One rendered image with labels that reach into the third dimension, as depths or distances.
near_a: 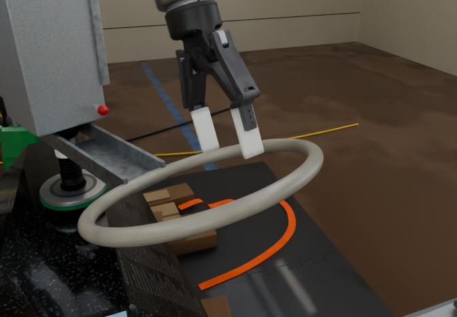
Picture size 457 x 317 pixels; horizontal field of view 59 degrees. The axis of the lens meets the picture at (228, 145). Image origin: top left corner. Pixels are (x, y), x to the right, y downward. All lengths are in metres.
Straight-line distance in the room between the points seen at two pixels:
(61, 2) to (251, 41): 5.67
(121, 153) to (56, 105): 0.22
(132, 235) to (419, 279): 2.00
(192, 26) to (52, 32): 0.68
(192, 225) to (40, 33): 0.75
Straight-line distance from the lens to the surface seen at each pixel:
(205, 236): 2.33
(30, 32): 1.16
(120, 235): 0.64
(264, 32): 6.79
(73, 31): 1.21
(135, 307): 1.10
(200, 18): 0.55
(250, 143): 0.53
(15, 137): 2.97
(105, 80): 1.26
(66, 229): 1.36
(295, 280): 2.24
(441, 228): 2.88
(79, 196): 1.39
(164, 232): 0.59
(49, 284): 1.19
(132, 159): 1.13
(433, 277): 2.50
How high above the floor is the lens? 1.59
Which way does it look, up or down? 27 degrees down
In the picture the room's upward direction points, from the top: straight up
